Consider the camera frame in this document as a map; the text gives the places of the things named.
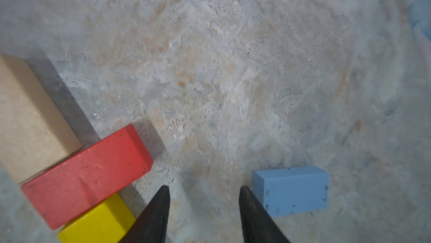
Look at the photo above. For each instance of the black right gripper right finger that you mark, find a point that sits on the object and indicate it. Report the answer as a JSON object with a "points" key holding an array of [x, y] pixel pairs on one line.
{"points": [[257, 225]]}

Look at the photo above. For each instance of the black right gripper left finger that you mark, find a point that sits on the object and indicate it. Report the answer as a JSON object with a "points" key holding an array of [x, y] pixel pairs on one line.
{"points": [[151, 225]]}

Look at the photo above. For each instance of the small yellow short block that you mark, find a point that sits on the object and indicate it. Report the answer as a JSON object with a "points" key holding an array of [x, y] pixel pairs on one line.
{"points": [[108, 222]]}

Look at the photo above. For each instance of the light blue short block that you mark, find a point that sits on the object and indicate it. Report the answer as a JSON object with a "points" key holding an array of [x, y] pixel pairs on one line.
{"points": [[285, 192]]}

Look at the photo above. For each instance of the red long block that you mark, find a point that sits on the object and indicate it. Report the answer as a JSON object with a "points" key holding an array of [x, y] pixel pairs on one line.
{"points": [[83, 181]]}

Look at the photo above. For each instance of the beige short block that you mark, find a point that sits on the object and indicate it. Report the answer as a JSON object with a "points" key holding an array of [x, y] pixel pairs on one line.
{"points": [[34, 134]]}

